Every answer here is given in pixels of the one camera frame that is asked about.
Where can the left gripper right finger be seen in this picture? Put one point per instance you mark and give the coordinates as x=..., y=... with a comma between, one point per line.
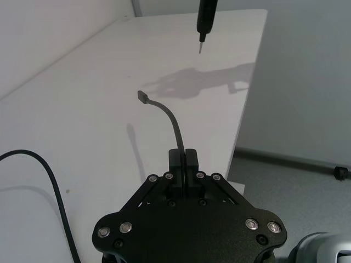
x=192, y=164

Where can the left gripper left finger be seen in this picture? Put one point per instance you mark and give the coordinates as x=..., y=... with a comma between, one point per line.
x=174, y=164

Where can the black rod with grey tip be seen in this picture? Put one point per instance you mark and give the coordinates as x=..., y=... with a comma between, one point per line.
x=207, y=16

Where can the small black caster foot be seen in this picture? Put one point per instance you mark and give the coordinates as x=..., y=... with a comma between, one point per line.
x=340, y=173

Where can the grey vertical post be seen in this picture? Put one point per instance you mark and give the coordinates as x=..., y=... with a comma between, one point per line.
x=137, y=6

